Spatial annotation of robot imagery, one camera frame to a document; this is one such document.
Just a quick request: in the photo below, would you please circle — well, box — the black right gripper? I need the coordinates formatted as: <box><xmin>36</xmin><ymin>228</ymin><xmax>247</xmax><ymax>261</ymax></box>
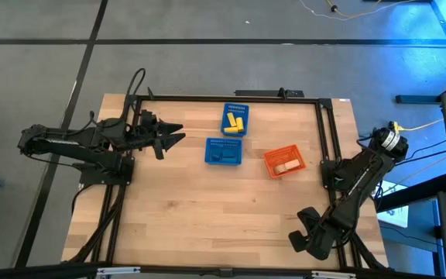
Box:
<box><xmin>287</xmin><ymin>206</ymin><xmax>343</xmax><ymax>262</ymax></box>

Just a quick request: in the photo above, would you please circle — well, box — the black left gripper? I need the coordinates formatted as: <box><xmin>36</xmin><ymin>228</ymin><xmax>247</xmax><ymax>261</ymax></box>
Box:
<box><xmin>132</xmin><ymin>109</ymin><xmax>187</xmax><ymax>161</ymax></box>

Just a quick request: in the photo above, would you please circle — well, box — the orange plastic basket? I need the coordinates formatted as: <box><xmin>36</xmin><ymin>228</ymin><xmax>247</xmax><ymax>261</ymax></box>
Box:
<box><xmin>262</xmin><ymin>143</ymin><xmax>308</xmax><ymax>180</ymax></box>

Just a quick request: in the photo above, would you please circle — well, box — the blue plastic basket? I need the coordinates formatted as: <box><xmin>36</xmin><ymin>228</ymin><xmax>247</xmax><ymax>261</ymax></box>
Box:
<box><xmin>204</xmin><ymin>137</ymin><xmax>244</xmax><ymax>167</ymax></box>
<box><xmin>220</xmin><ymin>102</ymin><xmax>250</xmax><ymax>138</ymax></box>

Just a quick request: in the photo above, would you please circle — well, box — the white printed paper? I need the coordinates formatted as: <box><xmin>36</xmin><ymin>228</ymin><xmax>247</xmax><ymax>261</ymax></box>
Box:
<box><xmin>373</xmin><ymin>180</ymin><xmax>410</xmax><ymax>229</ymax></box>

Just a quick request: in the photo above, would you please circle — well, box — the blue floor bar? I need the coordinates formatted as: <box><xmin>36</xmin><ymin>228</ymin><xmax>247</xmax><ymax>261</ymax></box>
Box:
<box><xmin>395</xmin><ymin>95</ymin><xmax>442</xmax><ymax>105</ymax></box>

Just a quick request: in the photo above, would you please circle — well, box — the silver frame bracket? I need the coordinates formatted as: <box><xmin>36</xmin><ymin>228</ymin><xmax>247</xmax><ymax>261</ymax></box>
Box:
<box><xmin>95</xmin><ymin>266</ymin><xmax>142</xmax><ymax>277</ymax></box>
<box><xmin>310</xmin><ymin>270</ymin><xmax>358</xmax><ymax>279</ymax></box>

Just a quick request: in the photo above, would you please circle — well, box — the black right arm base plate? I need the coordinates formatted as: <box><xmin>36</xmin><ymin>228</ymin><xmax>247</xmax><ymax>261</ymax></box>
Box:
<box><xmin>320</xmin><ymin>158</ymin><xmax>377</xmax><ymax>191</ymax></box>

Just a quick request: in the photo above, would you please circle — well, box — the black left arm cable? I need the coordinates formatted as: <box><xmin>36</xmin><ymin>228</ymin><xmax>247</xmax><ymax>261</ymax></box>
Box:
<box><xmin>120</xmin><ymin>67</ymin><xmax>147</xmax><ymax>121</ymax></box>

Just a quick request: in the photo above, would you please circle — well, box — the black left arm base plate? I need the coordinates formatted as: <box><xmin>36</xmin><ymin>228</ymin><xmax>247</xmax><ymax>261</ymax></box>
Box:
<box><xmin>71</xmin><ymin>153</ymin><xmax>136</xmax><ymax>187</ymax></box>

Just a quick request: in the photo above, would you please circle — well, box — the black mount bar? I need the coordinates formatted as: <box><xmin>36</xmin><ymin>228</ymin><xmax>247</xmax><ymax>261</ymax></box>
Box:
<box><xmin>234</xmin><ymin>87</ymin><xmax>306</xmax><ymax>98</ymax></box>

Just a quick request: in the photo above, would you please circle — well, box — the black aluminium table frame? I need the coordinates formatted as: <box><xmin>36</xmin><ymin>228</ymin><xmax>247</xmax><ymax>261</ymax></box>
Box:
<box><xmin>67</xmin><ymin>87</ymin><xmax>389</xmax><ymax>272</ymax></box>

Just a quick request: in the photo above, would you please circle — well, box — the yellow power cable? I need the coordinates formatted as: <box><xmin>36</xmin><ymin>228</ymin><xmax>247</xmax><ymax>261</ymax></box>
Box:
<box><xmin>399</xmin><ymin>118</ymin><xmax>445</xmax><ymax>133</ymax></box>

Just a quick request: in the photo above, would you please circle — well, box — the white floor cable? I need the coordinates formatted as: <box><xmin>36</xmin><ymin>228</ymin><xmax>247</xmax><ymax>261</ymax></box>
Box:
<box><xmin>299</xmin><ymin>0</ymin><xmax>417</xmax><ymax>21</ymax></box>

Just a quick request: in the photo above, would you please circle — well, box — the yellow floor cable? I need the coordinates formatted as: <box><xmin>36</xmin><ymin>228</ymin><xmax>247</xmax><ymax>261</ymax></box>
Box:
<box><xmin>325</xmin><ymin>0</ymin><xmax>385</xmax><ymax>19</ymax></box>

